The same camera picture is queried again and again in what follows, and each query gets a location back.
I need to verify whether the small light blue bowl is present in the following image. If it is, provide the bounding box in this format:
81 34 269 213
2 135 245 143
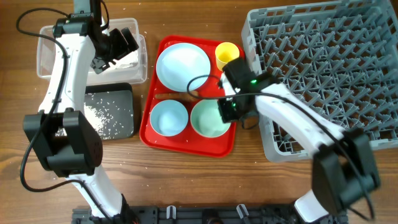
150 100 188 137

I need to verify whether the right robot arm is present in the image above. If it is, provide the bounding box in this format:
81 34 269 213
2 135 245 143
218 57 381 223

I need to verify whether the orange carrot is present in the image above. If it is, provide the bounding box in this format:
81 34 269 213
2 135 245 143
154 91 199 102

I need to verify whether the yellow plastic cup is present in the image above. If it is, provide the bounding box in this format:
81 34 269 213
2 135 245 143
215 42 240 71

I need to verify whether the large light blue plate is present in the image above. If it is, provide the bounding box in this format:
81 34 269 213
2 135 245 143
156 43 211 92

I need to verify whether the grey dishwasher rack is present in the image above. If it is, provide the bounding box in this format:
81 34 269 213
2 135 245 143
241 1 397 150

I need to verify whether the red plastic tray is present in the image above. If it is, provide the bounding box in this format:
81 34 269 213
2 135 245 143
139 35 237 157

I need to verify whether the mint green bowl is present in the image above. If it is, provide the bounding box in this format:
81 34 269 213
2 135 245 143
190 100 231 138

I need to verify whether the white napkin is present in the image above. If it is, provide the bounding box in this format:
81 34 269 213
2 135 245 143
109 51 139 70

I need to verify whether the black waste tray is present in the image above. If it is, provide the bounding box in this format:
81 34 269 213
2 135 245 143
84 83 135 140

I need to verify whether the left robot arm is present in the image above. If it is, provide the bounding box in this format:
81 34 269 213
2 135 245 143
23 1 139 223

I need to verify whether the clear plastic bin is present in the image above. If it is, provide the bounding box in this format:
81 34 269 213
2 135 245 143
37 18 147 86

